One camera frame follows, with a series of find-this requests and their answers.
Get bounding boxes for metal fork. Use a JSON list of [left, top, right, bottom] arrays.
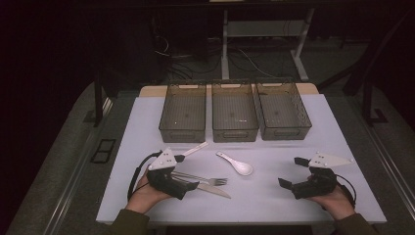
[[170, 170, 228, 187]]

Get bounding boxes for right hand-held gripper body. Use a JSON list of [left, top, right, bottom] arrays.
[[291, 151, 355, 200]]

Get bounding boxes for white ceramic spoon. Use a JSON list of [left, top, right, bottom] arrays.
[[215, 151, 254, 176]]

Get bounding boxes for white floor cable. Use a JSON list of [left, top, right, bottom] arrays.
[[238, 48, 280, 80]]

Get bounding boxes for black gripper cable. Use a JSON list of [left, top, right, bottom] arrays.
[[336, 173, 357, 209], [126, 150, 163, 202]]

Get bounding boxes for smoky translucent plastic bin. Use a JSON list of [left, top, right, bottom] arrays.
[[211, 81, 259, 143], [254, 80, 312, 141], [159, 82, 208, 144]]

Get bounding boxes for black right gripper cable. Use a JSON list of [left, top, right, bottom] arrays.
[[336, 173, 357, 209]]

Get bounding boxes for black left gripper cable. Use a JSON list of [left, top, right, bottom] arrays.
[[126, 150, 163, 202]]

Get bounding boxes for person's left hand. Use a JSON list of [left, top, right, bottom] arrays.
[[125, 169, 172, 214]]

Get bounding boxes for white metal desk frame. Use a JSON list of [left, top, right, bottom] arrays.
[[220, 8, 316, 82]]

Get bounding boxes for person's right hand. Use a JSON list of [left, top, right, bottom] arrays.
[[306, 174, 356, 221]]

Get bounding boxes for tangle of black cables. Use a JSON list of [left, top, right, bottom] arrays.
[[151, 32, 223, 82]]

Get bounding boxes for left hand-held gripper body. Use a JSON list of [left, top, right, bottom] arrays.
[[146, 147, 189, 201]]

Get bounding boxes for metal table knife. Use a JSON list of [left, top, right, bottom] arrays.
[[171, 174, 232, 200]]

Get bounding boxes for aluminium floor rail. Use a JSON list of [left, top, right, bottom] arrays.
[[365, 125, 415, 212], [42, 97, 114, 235]]

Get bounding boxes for black metal post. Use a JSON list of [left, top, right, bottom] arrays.
[[361, 81, 390, 126], [93, 81, 105, 127]]

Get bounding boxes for white table cover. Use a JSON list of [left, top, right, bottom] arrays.
[[96, 93, 388, 225]]

